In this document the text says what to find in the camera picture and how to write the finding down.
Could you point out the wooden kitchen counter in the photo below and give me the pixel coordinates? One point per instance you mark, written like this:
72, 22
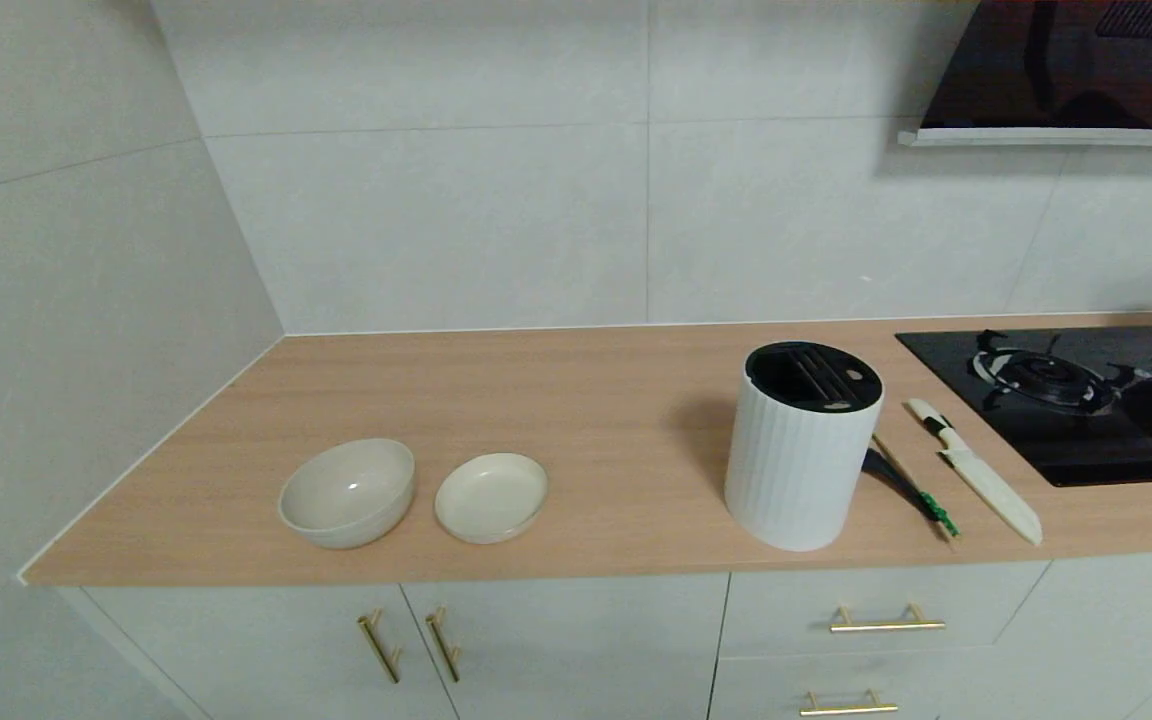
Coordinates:
576, 450

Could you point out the shallow cream ceramic bowl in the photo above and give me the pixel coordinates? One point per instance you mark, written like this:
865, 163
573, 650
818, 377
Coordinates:
491, 497

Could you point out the white ribbed utensil holder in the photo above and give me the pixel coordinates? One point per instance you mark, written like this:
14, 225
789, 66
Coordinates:
791, 475

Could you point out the deep cream ceramic bowl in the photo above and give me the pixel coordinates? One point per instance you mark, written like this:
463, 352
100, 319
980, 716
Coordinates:
346, 495

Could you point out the white cabinet door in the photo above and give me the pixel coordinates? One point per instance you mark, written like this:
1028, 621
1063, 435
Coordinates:
576, 650
276, 655

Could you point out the wooden chopstick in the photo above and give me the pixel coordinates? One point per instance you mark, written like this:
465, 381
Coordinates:
921, 497

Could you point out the white ceramic knife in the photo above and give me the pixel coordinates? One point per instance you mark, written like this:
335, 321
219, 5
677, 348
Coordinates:
986, 480

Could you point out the black gas hob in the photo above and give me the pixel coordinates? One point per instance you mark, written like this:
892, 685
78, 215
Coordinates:
1066, 410

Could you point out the black range hood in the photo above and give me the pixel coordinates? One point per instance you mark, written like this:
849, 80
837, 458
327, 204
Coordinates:
1076, 75

